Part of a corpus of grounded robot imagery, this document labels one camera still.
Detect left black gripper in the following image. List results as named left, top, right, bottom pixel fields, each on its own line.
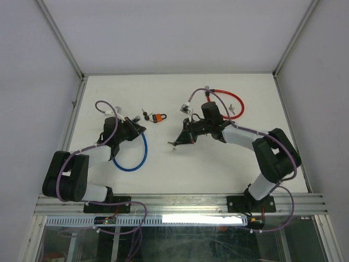
left=115, top=116, right=146, bottom=143

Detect aluminium mounting rail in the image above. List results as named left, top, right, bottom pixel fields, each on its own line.
left=34, top=193, right=328, bottom=216

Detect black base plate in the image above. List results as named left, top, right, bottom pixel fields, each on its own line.
left=226, top=195, right=276, bottom=214
left=83, top=195, right=131, bottom=214

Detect white slotted cable duct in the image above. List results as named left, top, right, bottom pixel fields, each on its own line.
left=46, top=214, right=248, bottom=228

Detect black head keys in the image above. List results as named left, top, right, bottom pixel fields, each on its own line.
left=142, top=109, right=152, bottom=121

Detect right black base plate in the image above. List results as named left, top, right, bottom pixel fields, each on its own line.
left=226, top=195, right=276, bottom=214

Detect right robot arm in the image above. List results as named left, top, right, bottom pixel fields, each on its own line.
left=172, top=102, right=302, bottom=216

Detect blue cable lock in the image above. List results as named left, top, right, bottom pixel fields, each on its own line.
left=112, top=130, right=148, bottom=173

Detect red cable lock keys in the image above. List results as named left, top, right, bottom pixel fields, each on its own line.
left=228, top=104, right=236, bottom=115

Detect red cable lock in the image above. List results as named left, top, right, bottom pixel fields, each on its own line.
left=205, top=86, right=245, bottom=120

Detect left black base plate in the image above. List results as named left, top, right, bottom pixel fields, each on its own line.
left=83, top=195, right=131, bottom=214

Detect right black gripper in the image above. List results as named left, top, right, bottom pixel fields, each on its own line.
left=174, top=117, right=212, bottom=145

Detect orange black padlock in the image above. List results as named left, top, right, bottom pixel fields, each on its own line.
left=151, top=114, right=167, bottom=123

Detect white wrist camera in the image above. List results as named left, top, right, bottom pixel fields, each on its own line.
left=104, top=106, right=122, bottom=118
left=180, top=102, right=193, bottom=122

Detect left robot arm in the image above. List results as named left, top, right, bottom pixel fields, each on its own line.
left=42, top=116, right=146, bottom=212

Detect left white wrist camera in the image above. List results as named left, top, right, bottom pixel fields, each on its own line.
left=104, top=106, right=122, bottom=118

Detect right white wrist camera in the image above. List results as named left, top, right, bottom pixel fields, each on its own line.
left=180, top=102, right=193, bottom=122

